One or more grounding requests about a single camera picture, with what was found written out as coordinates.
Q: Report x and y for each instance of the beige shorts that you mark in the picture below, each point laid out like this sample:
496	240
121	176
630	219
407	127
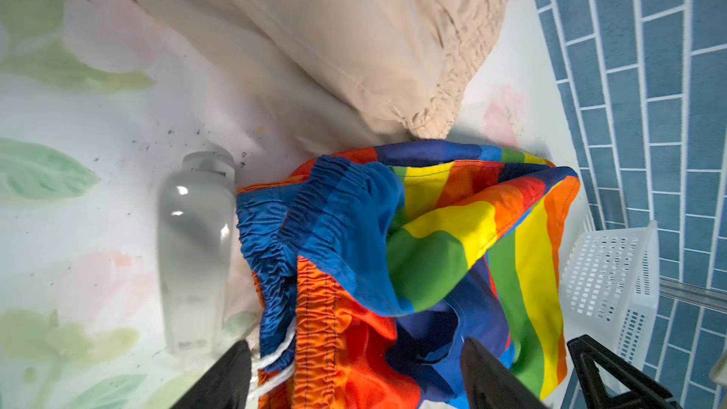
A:
345	74

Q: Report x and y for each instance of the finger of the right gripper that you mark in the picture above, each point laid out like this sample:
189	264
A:
589	358

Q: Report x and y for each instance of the clear plastic tube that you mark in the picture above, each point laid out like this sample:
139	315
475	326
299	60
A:
196	209

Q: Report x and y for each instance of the rainbow coloured shorts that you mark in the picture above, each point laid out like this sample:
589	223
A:
375	266

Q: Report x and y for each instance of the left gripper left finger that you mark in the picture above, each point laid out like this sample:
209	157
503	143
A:
225	386

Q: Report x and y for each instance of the white plastic basket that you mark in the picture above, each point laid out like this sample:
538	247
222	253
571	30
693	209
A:
609	289

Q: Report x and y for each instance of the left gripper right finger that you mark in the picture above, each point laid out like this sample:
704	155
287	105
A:
490	385

